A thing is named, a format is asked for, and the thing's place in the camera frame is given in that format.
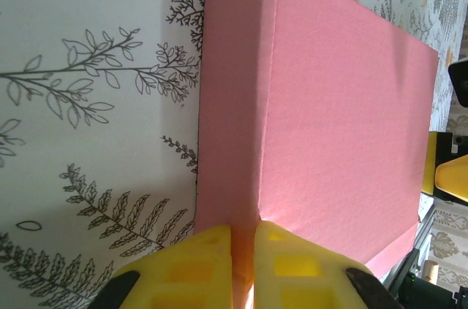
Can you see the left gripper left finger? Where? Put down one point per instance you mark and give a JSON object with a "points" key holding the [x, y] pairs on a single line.
{"points": [[190, 272]]}

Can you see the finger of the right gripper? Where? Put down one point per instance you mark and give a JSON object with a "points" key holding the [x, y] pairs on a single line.
{"points": [[455, 181], [428, 163]]}

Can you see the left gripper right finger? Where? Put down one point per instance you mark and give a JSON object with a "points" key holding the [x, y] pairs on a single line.
{"points": [[300, 272]]}

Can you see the pink paper box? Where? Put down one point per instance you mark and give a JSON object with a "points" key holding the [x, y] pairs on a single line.
{"points": [[329, 122]]}

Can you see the small wooden mallet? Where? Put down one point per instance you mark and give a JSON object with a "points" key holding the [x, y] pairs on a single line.
{"points": [[430, 270]]}

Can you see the floral table mat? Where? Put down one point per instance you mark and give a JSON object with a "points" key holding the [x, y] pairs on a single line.
{"points": [[91, 141]]}

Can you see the right aluminium table side rail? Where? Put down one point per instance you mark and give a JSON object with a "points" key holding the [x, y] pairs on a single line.
{"points": [[413, 243]]}

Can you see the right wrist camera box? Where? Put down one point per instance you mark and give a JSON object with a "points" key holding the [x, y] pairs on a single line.
{"points": [[460, 82]]}

